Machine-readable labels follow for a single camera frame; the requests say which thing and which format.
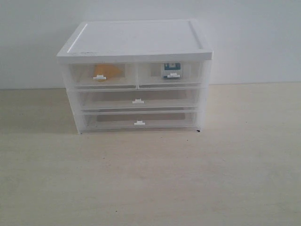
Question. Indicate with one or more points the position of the white plastic drawer cabinet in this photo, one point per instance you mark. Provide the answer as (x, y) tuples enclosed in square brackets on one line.
[(133, 42)]

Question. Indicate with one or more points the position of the yellow cheese block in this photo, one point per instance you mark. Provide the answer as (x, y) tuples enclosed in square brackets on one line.
[(104, 72)]

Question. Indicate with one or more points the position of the clear middle wide drawer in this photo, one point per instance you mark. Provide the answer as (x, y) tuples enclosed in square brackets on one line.
[(138, 99)]

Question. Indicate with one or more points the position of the clear bottom wide drawer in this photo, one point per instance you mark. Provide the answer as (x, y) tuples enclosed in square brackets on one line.
[(142, 120)]

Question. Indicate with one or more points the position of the white teal labelled bottle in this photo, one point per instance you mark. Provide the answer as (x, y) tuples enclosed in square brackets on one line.
[(171, 71)]

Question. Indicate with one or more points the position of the clear wide drawer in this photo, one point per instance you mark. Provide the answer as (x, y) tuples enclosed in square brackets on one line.
[(138, 99), (142, 120)]

